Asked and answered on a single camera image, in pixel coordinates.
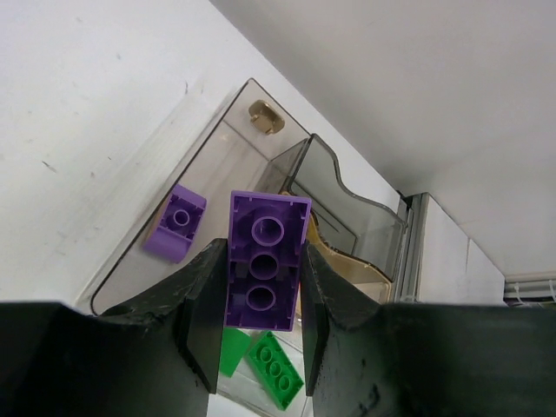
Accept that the green plate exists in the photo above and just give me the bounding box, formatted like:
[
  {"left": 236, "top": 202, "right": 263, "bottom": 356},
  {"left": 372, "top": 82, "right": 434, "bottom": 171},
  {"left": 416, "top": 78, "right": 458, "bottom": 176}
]
[{"left": 246, "top": 331, "right": 304, "bottom": 411}]

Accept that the clear plastic bin front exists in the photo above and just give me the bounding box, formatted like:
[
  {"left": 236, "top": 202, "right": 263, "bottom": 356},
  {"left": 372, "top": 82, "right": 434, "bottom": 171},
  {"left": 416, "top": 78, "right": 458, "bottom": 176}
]
[{"left": 219, "top": 245, "right": 396, "bottom": 416}]

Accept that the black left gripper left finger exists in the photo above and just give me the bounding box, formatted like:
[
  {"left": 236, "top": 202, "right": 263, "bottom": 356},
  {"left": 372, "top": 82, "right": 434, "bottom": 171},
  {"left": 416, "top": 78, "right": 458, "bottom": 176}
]
[{"left": 1, "top": 238, "right": 228, "bottom": 416}]

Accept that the small curved green brick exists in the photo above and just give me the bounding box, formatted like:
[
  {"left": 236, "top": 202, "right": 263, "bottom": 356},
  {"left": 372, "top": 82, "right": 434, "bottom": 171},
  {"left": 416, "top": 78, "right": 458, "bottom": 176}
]
[{"left": 219, "top": 328, "right": 251, "bottom": 377}]

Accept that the right side rail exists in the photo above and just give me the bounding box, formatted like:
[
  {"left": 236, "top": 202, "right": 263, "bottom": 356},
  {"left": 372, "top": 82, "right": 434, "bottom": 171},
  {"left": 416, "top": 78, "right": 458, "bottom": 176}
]
[{"left": 392, "top": 193, "right": 431, "bottom": 303}]

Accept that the clear plastic bin middle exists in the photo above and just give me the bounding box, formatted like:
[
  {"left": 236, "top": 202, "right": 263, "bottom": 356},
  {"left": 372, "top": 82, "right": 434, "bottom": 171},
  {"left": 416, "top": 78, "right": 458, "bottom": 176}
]
[{"left": 288, "top": 134, "right": 407, "bottom": 282}]

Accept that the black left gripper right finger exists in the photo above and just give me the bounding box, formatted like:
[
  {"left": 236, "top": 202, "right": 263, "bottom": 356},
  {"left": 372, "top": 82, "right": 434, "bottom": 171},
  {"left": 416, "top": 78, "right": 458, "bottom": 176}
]
[{"left": 301, "top": 244, "right": 555, "bottom": 416}]

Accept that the curved purple lego brick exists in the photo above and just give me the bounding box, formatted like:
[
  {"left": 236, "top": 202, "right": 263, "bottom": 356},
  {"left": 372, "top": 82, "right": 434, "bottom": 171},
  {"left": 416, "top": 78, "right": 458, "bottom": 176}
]
[{"left": 142, "top": 184, "right": 207, "bottom": 263}]

